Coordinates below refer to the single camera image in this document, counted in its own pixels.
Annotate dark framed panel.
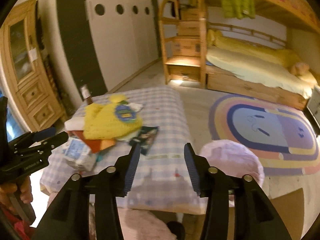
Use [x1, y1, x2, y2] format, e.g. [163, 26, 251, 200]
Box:
[305, 86, 320, 133]

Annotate person's left hand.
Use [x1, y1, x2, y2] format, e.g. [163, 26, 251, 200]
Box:
[0, 176, 34, 214]

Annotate pink fluffy stool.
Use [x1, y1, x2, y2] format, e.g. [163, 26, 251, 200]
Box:
[47, 192, 180, 240]

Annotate brown bottle with white cap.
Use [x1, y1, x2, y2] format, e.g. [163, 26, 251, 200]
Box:
[79, 84, 93, 105]

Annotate orange knitted cloth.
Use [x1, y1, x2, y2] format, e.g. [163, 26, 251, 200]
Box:
[72, 130, 117, 153]

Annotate yellow knitted hat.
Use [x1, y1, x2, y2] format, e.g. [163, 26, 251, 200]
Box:
[82, 94, 143, 140]

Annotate wooden bunk bed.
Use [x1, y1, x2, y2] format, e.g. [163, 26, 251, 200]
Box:
[196, 0, 320, 110]

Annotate dark patterned panel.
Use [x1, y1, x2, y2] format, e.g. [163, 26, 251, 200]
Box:
[44, 55, 73, 117]

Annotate colourful oval rug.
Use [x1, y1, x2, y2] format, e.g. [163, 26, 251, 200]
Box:
[209, 94, 320, 177]

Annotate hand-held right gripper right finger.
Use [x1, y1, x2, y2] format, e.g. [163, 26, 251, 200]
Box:
[184, 142, 293, 240]

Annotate yellow duvet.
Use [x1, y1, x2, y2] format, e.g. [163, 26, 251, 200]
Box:
[206, 29, 303, 67]

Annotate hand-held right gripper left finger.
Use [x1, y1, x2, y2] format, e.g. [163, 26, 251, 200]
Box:
[31, 142, 141, 240]

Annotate white and blue milk carton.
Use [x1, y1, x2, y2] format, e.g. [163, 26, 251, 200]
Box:
[61, 137, 98, 172]

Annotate blue checked tablecloth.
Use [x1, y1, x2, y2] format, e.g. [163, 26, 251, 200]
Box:
[40, 86, 195, 215]

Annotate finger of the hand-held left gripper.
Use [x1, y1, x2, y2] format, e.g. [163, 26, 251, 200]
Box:
[9, 127, 57, 147]
[12, 131, 69, 158]

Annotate dark printed packet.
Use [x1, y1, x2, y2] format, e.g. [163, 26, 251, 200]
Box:
[129, 126, 160, 155]

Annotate pale yellow bed sheet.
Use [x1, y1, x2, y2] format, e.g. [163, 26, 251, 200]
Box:
[205, 46, 317, 98]

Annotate white wardrobe with black stripe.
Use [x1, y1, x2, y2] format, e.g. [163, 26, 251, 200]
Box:
[56, 0, 160, 93]

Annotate wooden cabinet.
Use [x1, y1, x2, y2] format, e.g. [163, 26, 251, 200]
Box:
[0, 0, 68, 133]

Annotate pink plush toy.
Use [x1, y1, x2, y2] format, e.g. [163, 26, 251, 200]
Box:
[290, 61, 312, 77]

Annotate wooden stair shelf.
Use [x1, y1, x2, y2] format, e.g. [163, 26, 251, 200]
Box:
[158, 0, 208, 85]

